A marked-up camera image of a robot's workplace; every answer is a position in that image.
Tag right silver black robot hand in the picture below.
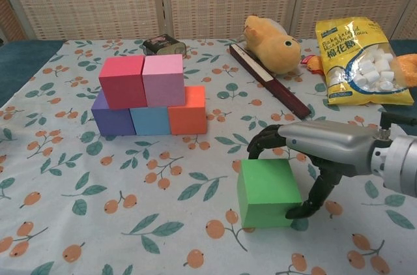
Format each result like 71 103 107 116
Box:
246 120 379 221

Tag yellow plush chick toy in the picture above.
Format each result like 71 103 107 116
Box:
244 15 302 76

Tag dark red folded fan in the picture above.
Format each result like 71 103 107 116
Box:
229 43 312 119

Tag pink foam cube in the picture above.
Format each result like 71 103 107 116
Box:
142 53 186 108

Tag yellow marshmallow bag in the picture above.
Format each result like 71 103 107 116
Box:
315 17 414 106

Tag green foam cube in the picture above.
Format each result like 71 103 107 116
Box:
237 158 303 229

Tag black metal tin can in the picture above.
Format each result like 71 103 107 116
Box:
142 34 187 60

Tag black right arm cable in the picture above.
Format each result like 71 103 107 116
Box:
379 111 417 141

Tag floral print tablecloth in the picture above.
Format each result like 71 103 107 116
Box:
0 38 417 275

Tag light blue foam cube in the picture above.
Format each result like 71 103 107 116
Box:
129 106 172 136

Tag purple foam cube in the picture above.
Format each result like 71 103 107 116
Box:
91 89 137 136

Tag red foam cube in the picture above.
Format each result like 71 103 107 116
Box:
98 55 148 109

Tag orange foam cube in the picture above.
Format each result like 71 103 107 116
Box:
167 85 209 136

